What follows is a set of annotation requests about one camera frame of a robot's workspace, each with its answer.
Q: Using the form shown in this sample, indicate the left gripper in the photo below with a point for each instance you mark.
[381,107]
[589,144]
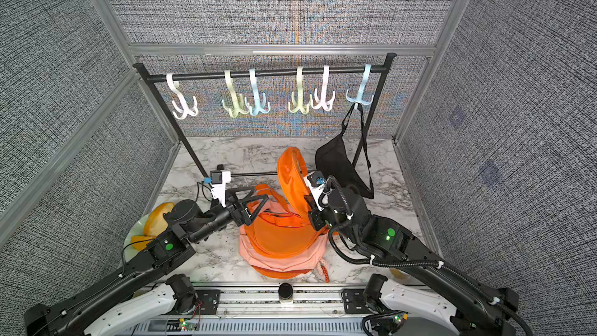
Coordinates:
[239,218]

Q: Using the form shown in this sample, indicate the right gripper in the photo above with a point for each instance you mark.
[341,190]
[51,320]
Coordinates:
[319,223]

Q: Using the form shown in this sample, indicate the orange sling bag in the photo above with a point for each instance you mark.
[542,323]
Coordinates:
[281,232]
[291,170]
[321,272]

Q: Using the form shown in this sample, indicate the black sling bag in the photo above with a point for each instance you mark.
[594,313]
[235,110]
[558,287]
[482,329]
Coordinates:
[331,159]

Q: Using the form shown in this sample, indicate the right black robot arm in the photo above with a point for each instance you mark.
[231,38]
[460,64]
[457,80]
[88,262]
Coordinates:
[454,301]

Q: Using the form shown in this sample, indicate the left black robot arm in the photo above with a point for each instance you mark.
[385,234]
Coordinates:
[187,225]

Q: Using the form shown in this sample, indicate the pink sling bag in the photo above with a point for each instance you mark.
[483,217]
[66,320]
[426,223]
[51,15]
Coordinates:
[302,262]

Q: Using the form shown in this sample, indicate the light blue hook centre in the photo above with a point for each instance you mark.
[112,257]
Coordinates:
[260,104]

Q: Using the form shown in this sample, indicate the light blue hook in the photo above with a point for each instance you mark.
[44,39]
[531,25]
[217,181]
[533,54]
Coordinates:
[260,104]
[360,97]

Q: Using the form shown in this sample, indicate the pale green hook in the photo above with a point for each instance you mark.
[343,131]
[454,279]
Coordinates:
[298,103]
[237,100]

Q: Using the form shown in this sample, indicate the pale green hook right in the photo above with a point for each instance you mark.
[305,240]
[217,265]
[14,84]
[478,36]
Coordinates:
[298,103]

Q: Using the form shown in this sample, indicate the white hook right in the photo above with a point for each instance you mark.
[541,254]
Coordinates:
[320,100]

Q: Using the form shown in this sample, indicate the white hook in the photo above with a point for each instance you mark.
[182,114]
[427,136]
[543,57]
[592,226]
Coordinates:
[320,100]
[181,107]

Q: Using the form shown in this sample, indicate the white hook far left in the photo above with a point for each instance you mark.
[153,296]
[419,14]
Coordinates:
[181,107]

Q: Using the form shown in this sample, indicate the light blue hook far right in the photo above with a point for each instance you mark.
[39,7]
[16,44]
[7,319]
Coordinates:
[360,97]

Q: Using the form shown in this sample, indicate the orange fruit piece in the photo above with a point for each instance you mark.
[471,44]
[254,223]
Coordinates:
[140,242]

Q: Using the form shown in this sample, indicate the black garment rack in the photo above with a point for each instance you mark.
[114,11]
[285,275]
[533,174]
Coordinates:
[150,81]

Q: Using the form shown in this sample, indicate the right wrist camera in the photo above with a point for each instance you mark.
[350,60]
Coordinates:
[316,183]

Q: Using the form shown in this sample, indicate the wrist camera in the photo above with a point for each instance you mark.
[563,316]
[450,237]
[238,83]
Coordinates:
[217,182]
[316,183]

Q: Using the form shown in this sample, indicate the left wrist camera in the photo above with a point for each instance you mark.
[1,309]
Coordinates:
[217,182]

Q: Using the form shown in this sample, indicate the black knob on rail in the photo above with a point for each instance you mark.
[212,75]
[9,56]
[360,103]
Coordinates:
[285,293]

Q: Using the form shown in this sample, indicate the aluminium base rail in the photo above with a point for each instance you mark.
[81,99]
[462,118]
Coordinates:
[257,309]

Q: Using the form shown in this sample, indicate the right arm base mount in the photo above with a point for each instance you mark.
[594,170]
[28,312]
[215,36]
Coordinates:
[391,308]

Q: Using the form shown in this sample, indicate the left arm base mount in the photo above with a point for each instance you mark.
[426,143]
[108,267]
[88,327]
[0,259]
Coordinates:
[177,294]

